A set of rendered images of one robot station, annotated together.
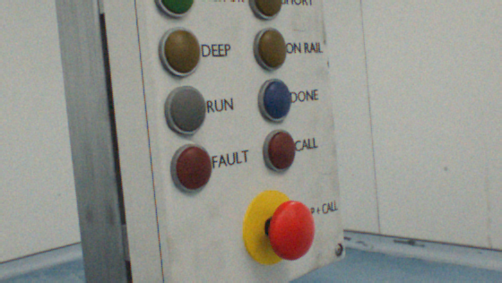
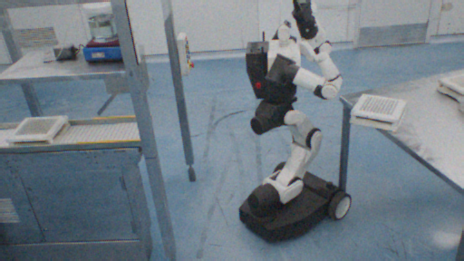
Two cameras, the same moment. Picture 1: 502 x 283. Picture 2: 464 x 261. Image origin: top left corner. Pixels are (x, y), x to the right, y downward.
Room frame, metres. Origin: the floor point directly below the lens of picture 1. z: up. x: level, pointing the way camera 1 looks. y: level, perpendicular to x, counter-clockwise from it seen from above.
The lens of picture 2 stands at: (-1.83, 1.80, 2.04)
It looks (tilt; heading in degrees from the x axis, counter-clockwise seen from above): 30 degrees down; 316
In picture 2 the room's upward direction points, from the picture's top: 5 degrees counter-clockwise
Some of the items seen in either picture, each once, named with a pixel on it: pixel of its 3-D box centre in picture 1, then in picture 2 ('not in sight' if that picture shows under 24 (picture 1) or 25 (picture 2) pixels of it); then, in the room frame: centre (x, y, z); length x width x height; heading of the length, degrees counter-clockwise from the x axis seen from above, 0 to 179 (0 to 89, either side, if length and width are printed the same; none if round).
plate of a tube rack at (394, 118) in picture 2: not in sight; (379, 107); (-0.93, -0.23, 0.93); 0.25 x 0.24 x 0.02; 103
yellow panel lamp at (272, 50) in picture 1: (272, 48); not in sight; (0.41, -0.04, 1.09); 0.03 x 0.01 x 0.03; 131
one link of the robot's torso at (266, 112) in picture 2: not in sight; (273, 113); (-0.41, 0.05, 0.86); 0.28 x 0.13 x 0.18; 84
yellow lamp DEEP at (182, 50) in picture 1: (182, 51); not in sight; (0.36, 0.02, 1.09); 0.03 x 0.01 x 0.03; 131
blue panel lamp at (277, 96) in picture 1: (276, 99); not in sight; (0.41, -0.04, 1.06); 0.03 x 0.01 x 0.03; 131
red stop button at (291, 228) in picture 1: (277, 227); not in sight; (0.40, -0.03, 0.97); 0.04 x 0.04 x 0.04; 41
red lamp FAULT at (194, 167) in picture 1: (194, 167); not in sight; (0.36, 0.02, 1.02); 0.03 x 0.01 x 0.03; 131
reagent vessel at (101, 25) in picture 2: not in sight; (102, 19); (0.05, 0.76, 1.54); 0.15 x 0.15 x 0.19
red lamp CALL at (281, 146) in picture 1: (281, 150); not in sight; (0.41, -0.04, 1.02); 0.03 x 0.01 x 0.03; 131
